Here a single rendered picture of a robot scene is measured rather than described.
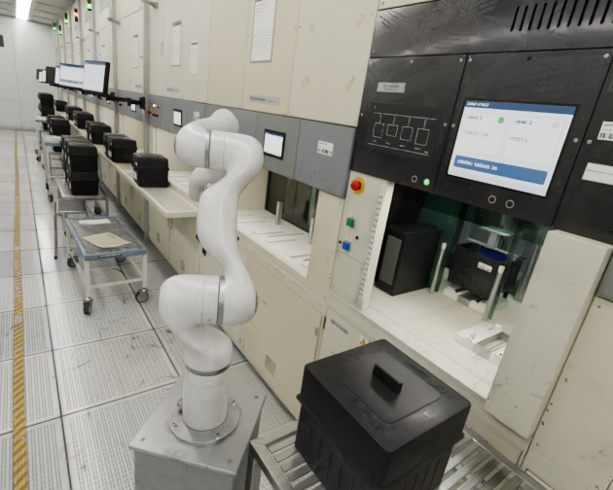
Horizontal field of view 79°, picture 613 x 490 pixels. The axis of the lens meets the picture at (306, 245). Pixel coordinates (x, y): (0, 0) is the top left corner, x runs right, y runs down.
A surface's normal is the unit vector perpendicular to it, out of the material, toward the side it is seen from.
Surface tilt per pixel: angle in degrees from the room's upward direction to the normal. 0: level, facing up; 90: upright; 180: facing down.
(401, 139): 90
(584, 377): 90
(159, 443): 0
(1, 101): 90
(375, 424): 0
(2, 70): 90
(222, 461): 0
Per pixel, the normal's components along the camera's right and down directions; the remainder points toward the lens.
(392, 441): 0.14, -0.94
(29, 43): 0.58, 0.34
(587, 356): -0.80, 0.09
